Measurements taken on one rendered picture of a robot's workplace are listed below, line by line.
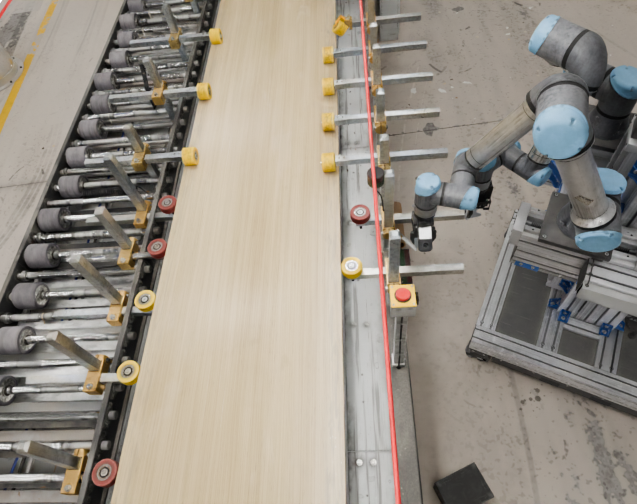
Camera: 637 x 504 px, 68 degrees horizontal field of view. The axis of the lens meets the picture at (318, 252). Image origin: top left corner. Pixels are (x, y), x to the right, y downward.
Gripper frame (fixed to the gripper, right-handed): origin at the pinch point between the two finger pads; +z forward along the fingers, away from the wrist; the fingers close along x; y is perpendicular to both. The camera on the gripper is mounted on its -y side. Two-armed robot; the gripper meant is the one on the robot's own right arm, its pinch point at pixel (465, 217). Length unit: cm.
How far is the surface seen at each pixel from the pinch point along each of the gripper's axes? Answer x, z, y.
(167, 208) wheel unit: 8, -8, -124
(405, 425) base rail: -78, 12, -31
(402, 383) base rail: -63, 12, -30
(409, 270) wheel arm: -25.6, -3.3, -25.0
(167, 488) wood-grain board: -100, -8, -104
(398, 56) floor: 227, 83, -6
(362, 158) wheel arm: 23.8, -13.6, -40.1
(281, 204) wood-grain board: 7, -8, -75
